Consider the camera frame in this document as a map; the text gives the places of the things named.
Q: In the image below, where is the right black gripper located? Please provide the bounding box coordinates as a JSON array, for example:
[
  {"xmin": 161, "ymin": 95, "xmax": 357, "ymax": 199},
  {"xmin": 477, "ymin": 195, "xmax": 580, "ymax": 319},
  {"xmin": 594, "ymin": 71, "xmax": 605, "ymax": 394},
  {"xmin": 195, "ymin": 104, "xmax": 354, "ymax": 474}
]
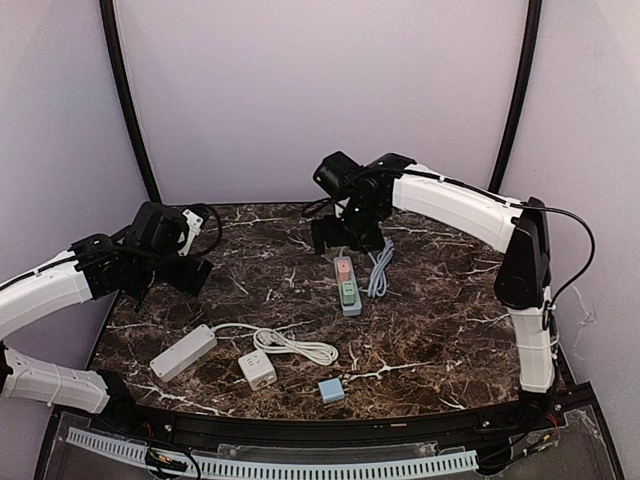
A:
[{"xmin": 311, "ymin": 199, "xmax": 385, "ymax": 256}]

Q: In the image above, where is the pink plug adapter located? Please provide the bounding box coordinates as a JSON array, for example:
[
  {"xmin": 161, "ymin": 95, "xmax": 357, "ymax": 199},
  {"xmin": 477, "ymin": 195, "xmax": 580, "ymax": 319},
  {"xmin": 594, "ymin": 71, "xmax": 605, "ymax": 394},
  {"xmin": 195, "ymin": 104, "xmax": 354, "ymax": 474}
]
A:
[{"xmin": 336, "ymin": 258, "xmax": 352, "ymax": 283}]

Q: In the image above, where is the green plug adapter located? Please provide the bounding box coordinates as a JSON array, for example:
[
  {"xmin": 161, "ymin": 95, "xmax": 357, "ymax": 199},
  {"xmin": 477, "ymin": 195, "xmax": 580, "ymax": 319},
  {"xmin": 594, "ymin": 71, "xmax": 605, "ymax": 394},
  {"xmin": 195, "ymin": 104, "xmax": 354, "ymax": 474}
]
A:
[{"xmin": 340, "ymin": 280, "xmax": 358, "ymax": 307}]

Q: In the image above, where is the blue-grey power strip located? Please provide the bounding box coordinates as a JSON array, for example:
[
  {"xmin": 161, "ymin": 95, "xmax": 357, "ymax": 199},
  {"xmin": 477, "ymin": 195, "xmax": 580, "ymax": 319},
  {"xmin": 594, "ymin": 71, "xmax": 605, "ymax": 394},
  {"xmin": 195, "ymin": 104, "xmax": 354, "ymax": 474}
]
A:
[{"xmin": 334, "ymin": 256, "xmax": 362, "ymax": 317}]

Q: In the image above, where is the white power strip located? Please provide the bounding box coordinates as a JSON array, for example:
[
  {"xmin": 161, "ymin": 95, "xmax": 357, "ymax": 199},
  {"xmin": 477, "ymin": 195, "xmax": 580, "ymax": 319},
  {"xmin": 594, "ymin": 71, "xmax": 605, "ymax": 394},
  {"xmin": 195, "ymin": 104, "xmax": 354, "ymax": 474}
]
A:
[{"xmin": 150, "ymin": 324, "xmax": 217, "ymax": 382}]

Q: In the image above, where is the white power strip cable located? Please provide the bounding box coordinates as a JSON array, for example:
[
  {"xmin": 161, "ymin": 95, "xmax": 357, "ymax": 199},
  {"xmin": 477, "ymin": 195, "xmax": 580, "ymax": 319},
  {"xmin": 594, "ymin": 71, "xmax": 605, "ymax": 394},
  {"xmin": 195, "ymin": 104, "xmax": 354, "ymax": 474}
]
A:
[{"xmin": 212, "ymin": 322, "xmax": 340, "ymax": 366}]

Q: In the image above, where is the white cube socket adapter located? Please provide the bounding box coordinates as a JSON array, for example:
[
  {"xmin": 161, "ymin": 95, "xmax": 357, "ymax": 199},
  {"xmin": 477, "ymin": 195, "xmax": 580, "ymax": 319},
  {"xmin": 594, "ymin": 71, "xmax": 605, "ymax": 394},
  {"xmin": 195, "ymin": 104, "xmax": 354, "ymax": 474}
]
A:
[{"xmin": 238, "ymin": 349, "xmax": 277, "ymax": 391}]

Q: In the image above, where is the blue plug adapter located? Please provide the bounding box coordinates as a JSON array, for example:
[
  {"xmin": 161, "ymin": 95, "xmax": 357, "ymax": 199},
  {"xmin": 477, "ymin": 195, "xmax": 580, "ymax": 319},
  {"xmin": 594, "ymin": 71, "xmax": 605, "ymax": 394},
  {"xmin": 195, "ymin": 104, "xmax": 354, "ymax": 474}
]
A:
[{"xmin": 318, "ymin": 378, "xmax": 345, "ymax": 404}]

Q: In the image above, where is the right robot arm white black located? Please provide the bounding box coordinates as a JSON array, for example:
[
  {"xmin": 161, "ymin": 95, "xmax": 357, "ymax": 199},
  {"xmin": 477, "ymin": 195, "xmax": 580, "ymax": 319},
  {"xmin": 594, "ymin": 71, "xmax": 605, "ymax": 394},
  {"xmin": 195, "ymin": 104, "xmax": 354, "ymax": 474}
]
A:
[{"xmin": 312, "ymin": 151, "xmax": 583, "ymax": 434}]

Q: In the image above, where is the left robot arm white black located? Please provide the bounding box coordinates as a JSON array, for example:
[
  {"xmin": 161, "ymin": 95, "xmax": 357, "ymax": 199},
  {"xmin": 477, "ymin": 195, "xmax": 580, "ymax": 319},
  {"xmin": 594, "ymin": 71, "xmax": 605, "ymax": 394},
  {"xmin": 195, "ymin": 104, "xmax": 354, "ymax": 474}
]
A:
[{"xmin": 1, "ymin": 232, "xmax": 213, "ymax": 436}]

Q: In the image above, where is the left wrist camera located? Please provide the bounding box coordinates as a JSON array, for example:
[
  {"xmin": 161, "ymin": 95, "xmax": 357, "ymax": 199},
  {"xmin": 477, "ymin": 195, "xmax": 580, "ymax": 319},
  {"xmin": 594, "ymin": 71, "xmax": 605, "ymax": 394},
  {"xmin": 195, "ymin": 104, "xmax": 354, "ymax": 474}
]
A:
[{"xmin": 129, "ymin": 201, "xmax": 189, "ymax": 254}]

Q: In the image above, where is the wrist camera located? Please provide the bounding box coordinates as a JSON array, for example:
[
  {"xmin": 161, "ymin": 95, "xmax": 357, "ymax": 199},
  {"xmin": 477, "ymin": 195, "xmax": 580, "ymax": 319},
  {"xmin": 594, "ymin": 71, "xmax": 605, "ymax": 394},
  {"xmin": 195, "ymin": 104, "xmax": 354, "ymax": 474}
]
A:
[
  {"xmin": 313, "ymin": 151, "xmax": 363, "ymax": 200},
  {"xmin": 129, "ymin": 201, "xmax": 189, "ymax": 254}
]

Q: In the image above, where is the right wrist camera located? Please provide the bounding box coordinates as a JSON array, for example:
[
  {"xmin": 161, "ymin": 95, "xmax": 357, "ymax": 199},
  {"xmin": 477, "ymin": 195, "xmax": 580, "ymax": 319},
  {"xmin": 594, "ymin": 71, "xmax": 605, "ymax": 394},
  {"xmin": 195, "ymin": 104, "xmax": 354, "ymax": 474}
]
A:
[{"xmin": 313, "ymin": 151, "xmax": 363, "ymax": 200}]

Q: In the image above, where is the black front frame rail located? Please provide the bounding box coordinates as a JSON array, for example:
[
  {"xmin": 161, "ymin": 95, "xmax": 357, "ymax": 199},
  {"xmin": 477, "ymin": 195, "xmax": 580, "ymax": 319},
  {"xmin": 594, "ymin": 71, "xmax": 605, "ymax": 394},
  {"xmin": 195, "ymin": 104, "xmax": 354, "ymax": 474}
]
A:
[{"xmin": 59, "ymin": 387, "xmax": 571, "ymax": 451}]

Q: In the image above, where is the white slotted cable duct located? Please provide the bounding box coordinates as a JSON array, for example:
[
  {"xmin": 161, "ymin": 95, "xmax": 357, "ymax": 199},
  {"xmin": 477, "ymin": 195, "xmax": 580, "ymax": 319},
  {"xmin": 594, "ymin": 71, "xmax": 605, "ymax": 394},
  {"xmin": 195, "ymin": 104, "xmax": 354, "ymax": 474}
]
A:
[{"xmin": 65, "ymin": 427, "xmax": 478, "ymax": 479}]

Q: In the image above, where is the left black frame post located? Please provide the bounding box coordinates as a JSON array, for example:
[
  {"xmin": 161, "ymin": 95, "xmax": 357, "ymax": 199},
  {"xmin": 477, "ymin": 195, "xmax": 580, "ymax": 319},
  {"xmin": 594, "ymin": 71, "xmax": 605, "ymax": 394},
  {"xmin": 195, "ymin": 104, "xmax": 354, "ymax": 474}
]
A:
[{"xmin": 98, "ymin": 0, "xmax": 162, "ymax": 202}]

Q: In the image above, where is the black frame post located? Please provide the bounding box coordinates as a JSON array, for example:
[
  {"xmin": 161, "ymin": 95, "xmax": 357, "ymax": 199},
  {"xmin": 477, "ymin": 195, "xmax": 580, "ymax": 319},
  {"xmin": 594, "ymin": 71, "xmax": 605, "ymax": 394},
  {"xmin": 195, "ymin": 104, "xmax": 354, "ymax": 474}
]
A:
[
  {"xmin": 98, "ymin": 0, "xmax": 162, "ymax": 202},
  {"xmin": 488, "ymin": 0, "xmax": 543, "ymax": 194}
]

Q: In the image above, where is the right black frame post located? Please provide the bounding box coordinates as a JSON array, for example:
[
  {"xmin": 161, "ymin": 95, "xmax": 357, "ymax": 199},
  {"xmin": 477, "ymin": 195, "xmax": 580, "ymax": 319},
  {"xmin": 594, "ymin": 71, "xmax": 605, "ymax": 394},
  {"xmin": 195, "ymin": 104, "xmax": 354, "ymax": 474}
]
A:
[{"xmin": 488, "ymin": 0, "xmax": 543, "ymax": 194}]

